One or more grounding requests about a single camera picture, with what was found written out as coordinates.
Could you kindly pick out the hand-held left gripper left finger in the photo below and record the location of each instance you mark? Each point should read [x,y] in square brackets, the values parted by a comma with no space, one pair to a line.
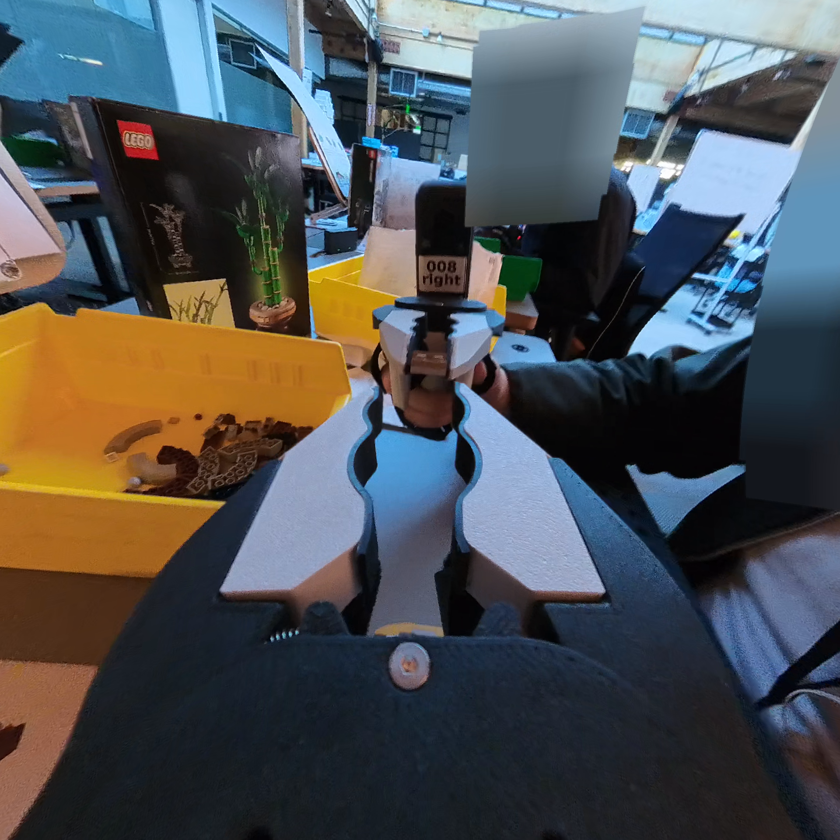
[302,518]

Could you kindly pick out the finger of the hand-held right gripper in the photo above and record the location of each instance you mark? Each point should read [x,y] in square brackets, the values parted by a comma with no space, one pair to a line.
[471,344]
[397,341]

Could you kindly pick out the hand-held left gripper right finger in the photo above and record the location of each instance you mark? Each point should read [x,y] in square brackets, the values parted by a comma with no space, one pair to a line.
[525,518]

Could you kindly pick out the person's right forearm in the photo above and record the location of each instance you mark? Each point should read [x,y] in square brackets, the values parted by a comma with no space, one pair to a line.
[623,407]

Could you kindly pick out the grey desk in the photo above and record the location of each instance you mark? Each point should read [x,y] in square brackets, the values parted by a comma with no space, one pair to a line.
[413,518]

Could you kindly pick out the person's right hand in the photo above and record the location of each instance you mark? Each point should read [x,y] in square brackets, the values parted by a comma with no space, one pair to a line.
[500,390]

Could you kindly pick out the yellow plastic bin with bags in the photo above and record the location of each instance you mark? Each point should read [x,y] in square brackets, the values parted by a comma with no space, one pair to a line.
[341,305]

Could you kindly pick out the green plastic bin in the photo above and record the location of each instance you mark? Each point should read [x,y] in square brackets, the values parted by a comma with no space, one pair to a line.
[522,275]

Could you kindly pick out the pile of loose dark bricks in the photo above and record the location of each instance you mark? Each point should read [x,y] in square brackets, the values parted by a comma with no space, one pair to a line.
[216,459]

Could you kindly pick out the white tilted panel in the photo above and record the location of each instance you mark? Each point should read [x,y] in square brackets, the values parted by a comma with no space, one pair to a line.
[315,118]

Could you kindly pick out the black office chair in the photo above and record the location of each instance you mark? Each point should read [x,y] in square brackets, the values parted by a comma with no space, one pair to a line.
[682,249]

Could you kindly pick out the black bamboo toy set box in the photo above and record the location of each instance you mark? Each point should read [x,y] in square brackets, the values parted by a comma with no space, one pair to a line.
[197,216]

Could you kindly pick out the white wheeled rack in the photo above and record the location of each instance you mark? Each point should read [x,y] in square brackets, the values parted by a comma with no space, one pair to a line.
[735,282]

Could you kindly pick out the white board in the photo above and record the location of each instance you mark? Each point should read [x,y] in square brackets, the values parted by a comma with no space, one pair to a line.
[728,177]

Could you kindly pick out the white curved sheet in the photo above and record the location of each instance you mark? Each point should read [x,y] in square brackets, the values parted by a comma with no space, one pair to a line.
[23,216]

